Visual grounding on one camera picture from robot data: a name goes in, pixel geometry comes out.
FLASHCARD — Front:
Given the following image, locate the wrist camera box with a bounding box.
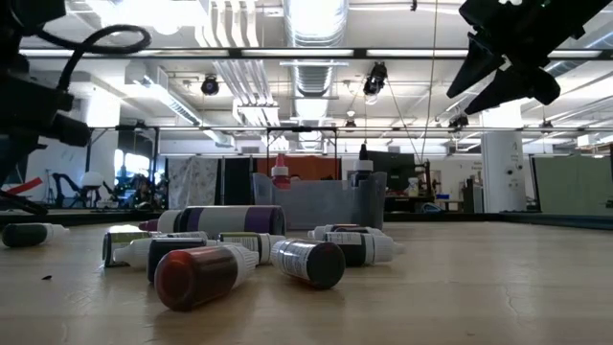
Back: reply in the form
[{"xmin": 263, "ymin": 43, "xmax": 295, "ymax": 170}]
[
  {"xmin": 458, "ymin": 0, "xmax": 516, "ymax": 33},
  {"xmin": 0, "ymin": 0, "xmax": 67, "ymax": 35}
]

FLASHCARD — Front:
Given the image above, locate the white globe lamp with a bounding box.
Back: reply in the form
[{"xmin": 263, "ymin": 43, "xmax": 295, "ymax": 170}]
[{"xmin": 79, "ymin": 171, "xmax": 104, "ymax": 190}]

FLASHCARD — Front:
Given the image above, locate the small yellow-green food coloring bottle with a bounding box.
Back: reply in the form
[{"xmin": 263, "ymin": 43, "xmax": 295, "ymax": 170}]
[{"xmin": 101, "ymin": 228, "xmax": 162, "ymax": 268}]

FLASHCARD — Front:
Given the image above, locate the black curtain panel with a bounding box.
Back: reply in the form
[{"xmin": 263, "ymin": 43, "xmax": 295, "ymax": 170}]
[{"xmin": 222, "ymin": 156, "xmax": 259, "ymax": 207}]

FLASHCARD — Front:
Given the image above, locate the large black food coloring bottle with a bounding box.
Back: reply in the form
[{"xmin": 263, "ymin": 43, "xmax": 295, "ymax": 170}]
[{"xmin": 352, "ymin": 142, "xmax": 375, "ymax": 189}]

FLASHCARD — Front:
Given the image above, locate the black left wrist camera cable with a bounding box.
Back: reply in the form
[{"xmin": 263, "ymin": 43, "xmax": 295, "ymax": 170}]
[{"xmin": 36, "ymin": 23, "xmax": 153, "ymax": 93}]

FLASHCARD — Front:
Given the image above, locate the black monitor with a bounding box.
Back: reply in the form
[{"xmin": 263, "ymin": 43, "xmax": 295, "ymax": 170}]
[{"xmin": 366, "ymin": 149, "xmax": 416, "ymax": 193}]

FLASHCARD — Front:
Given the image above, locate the red slanted bar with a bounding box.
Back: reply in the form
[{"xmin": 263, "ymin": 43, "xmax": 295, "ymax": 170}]
[{"xmin": 7, "ymin": 176, "xmax": 45, "ymax": 196}]

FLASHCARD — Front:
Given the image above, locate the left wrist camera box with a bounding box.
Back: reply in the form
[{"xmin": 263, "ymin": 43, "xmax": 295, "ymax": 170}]
[{"xmin": 0, "ymin": 0, "xmax": 67, "ymax": 35}]

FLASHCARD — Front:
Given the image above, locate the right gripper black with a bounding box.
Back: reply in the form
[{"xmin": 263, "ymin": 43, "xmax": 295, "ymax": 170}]
[{"xmin": 446, "ymin": 0, "xmax": 613, "ymax": 117}]

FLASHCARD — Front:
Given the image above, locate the grey patterned cloth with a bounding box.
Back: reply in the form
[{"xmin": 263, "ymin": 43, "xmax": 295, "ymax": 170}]
[{"xmin": 167, "ymin": 156, "xmax": 220, "ymax": 211}]

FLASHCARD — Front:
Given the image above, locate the large purple food coloring bottle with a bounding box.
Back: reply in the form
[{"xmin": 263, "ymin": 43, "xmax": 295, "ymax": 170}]
[{"xmin": 138, "ymin": 204, "xmax": 287, "ymax": 240}]

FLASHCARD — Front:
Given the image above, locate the black slanted bar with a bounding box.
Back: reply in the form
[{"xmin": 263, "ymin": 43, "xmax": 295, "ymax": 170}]
[{"xmin": 0, "ymin": 190, "xmax": 49, "ymax": 217}]

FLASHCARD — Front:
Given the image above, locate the small navy food coloring bottle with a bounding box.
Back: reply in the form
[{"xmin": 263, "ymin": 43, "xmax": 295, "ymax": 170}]
[{"xmin": 113, "ymin": 236, "xmax": 211, "ymax": 284}]

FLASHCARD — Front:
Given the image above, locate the black overhead light bar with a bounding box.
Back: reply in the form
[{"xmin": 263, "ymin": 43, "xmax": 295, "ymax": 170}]
[{"xmin": 18, "ymin": 46, "xmax": 613, "ymax": 61}]

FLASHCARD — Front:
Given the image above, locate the small red food coloring bottle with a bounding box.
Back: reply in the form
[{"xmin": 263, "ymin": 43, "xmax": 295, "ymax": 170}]
[
  {"xmin": 306, "ymin": 223, "xmax": 358, "ymax": 241},
  {"xmin": 153, "ymin": 242, "xmax": 261, "ymax": 313}
]

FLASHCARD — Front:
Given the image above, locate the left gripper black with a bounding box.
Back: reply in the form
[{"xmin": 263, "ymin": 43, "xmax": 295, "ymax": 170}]
[{"xmin": 0, "ymin": 71, "xmax": 93, "ymax": 148}]

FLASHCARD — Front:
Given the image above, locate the orange wall panel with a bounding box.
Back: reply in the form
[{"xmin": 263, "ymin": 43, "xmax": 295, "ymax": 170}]
[{"xmin": 256, "ymin": 155, "xmax": 342, "ymax": 182}]

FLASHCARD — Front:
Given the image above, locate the small white-labelled food coloring bottle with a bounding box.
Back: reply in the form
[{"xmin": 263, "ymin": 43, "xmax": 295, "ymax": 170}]
[{"xmin": 157, "ymin": 230, "xmax": 211, "ymax": 242}]

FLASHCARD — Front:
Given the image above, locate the grey-green partition wall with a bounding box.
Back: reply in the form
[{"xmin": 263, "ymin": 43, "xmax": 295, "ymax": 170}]
[{"xmin": 534, "ymin": 155, "xmax": 613, "ymax": 217}]

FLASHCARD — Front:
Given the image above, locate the silver ceiling air duct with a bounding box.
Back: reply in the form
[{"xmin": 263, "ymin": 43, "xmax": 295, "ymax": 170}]
[{"xmin": 282, "ymin": 0, "xmax": 351, "ymax": 150}]

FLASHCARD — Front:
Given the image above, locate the small black food coloring bottle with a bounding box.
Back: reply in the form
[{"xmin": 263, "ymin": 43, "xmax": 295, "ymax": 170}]
[
  {"xmin": 329, "ymin": 223, "xmax": 387, "ymax": 237},
  {"xmin": 270, "ymin": 238, "xmax": 347, "ymax": 291}
]

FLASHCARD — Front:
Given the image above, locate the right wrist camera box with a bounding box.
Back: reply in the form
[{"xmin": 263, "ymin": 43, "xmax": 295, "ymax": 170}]
[{"xmin": 458, "ymin": 0, "xmax": 516, "ymax": 33}]

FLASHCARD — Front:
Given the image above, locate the thin hanging cable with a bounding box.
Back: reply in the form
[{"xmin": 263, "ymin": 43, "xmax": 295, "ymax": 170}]
[{"xmin": 420, "ymin": 0, "xmax": 440, "ymax": 164}]

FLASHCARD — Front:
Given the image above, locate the small blue food coloring bottle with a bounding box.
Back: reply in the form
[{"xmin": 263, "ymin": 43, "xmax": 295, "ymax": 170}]
[{"xmin": 323, "ymin": 231, "xmax": 407, "ymax": 268}]

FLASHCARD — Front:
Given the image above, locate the translucent grey plastic bin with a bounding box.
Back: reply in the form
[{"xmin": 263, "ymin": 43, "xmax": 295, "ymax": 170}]
[{"xmin": 251, "ymin": 171, "xmax": 389, "ymax": 232}]

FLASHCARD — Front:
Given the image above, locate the dark wall screen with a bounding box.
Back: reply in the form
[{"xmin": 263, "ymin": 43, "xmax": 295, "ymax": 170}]
[{"xmin": 0, "ymin": 146, "xmax": 30, "ymax": 186}]

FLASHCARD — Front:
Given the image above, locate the small green food coloring bottle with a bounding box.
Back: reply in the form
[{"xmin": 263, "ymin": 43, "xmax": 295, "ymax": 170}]
[{"xmin": 218, "ymin": 231, "xmax": 287, "ymax": 266}]

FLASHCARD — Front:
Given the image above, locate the small dark green coloring bottle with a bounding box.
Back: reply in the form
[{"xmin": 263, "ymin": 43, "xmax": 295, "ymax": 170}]
[{"xmin": 1, "ymin": 221, "xmax": 70, "ymax": 249}]

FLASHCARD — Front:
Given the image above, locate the white round column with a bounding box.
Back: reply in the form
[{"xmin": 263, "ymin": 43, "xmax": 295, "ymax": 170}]
[{"xmin": 481, "ymin": 103, "xmax": 529, "ymax": 215}]

